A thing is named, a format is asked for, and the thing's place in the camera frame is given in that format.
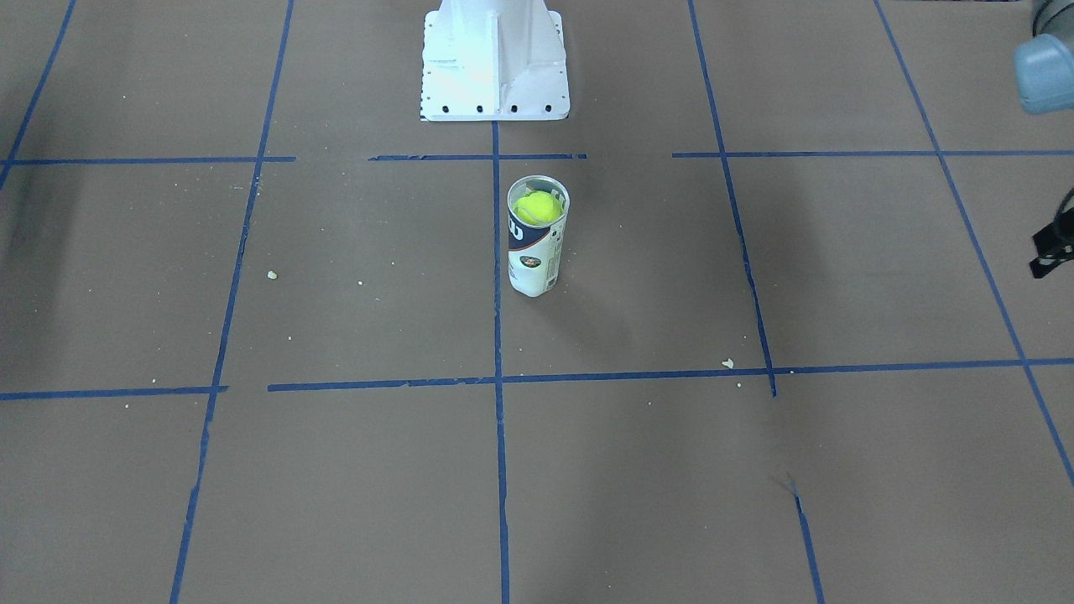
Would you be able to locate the yellow tennis ball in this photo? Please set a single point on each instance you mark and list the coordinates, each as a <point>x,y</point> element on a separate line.
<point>538,208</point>

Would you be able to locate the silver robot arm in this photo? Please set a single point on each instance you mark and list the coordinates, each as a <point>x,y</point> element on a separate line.
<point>1044,64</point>

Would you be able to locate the clear tennis ball can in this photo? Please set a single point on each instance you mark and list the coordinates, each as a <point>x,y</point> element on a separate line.
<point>534,253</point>

